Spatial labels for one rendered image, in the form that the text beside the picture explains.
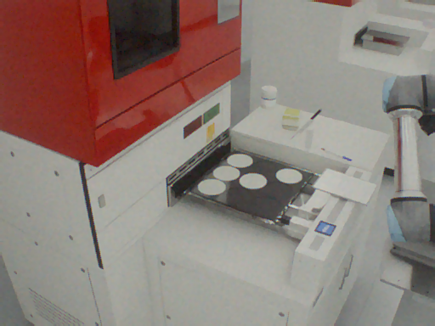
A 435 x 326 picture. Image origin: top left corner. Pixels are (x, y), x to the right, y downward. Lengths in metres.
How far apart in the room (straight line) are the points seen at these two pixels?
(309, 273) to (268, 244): 0.25
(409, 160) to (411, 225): 0.20
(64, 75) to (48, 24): 0.14
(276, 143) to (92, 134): 0.90
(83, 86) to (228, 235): 0.77
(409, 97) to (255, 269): 0.74
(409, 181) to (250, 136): 0.76
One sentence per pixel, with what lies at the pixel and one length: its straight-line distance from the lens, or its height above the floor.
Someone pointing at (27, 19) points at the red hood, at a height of 1.62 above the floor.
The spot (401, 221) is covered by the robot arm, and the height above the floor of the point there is 1.05.
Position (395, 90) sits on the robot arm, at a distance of 1.54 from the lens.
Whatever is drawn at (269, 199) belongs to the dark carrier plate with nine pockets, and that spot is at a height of 0.90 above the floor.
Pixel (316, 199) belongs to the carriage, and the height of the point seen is 0.88.
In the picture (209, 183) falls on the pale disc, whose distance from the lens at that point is 1.75.
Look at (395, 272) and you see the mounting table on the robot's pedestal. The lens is 1.60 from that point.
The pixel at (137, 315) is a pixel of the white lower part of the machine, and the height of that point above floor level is 0.48.
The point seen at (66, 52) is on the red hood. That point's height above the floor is 1.54.
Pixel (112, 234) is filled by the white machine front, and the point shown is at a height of 0.93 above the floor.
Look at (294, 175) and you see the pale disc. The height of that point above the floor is 0.90.
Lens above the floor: 1.88
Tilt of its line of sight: 32 degrees down
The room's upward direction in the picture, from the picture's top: straight up
